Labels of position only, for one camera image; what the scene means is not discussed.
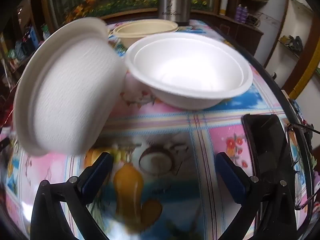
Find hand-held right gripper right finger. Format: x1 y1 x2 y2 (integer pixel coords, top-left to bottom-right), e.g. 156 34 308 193
215 152 299 240

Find stainless steel thermos jug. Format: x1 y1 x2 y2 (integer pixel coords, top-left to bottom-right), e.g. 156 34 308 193
156 0 193 27

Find white paper bowl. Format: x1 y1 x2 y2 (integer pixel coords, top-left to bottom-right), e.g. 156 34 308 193
13 17 125 157
124 33 253 110

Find low wooden cabinet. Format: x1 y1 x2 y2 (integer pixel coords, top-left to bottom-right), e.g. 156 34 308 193
210 11 265 55

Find black smartphone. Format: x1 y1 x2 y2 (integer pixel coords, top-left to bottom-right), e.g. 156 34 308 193
241 114 299 230

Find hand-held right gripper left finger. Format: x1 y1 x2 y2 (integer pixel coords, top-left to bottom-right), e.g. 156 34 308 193
30 152 115 240

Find blue water jug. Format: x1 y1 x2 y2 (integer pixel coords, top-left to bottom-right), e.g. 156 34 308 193
28 26 38 47

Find fruit print tablecloth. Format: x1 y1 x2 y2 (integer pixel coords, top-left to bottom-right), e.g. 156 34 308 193
0 19 313 240

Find beige plastic bowl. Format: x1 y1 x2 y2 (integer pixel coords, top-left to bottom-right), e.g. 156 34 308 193
112 19 179 48

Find thin frame eyeglasses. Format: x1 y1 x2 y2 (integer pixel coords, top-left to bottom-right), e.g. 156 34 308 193
286 122 316 211

